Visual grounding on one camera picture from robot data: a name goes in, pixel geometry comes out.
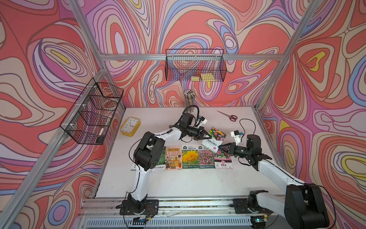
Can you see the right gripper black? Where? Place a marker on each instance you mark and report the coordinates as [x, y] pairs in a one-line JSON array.
[[231, 149]]

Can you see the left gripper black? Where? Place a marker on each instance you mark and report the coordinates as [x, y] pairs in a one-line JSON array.
[[199, 132]]

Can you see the mixed aster seed packet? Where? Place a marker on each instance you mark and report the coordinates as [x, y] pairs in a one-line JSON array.
[[222, 160]]

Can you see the small pink flower seed packet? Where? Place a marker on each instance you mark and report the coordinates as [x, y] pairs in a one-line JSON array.
[[217, 138]]

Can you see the yellow sunflower seed packet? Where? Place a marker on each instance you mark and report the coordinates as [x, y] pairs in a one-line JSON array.
[[190, 157]]

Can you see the pink flower field seed packet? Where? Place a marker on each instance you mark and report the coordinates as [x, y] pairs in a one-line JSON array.
[[206, 158]]

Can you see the orange shop seed packet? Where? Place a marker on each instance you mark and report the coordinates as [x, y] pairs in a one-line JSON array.
[[173, 158]]

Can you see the dark green melon seed packet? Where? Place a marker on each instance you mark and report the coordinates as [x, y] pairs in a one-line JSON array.
[[161, 164]]

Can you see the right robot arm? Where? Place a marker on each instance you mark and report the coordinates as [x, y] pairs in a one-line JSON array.
[[303, 205]]

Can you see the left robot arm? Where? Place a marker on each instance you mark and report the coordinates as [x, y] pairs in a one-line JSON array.
[[147, 155]]

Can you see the pencil cup with pencils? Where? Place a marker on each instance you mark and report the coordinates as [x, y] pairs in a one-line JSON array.
[[189, 100]]

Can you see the yellow sticky notes small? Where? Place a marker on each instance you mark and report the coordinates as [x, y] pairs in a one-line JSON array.
[[195, 78]]

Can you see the yellow sticky notes large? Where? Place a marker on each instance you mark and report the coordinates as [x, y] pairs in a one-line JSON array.
[[207, 77]]

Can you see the yellow square clock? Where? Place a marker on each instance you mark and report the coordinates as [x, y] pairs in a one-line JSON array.
[[130, 126]]

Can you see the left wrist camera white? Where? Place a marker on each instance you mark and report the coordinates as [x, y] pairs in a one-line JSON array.
[[201, 121]]

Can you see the red handled scissors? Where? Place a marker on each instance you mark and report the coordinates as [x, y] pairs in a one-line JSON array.
[[231, 117]]

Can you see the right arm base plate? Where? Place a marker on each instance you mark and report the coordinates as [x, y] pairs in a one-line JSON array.
[[248, 206]]

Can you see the aluminium front rail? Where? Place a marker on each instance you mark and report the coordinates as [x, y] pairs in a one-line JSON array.
[[168, 207]]

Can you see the back black wire basket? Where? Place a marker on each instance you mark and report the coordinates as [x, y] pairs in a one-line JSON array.
[[182, 64]]

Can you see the black wire basket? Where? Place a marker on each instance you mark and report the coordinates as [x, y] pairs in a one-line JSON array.
[[182, 64], [91, 115]]

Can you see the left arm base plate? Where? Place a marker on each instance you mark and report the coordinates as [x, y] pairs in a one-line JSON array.
[[132, 207]]

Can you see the left black wire basket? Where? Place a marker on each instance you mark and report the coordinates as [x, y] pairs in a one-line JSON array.
[[91, 115]]

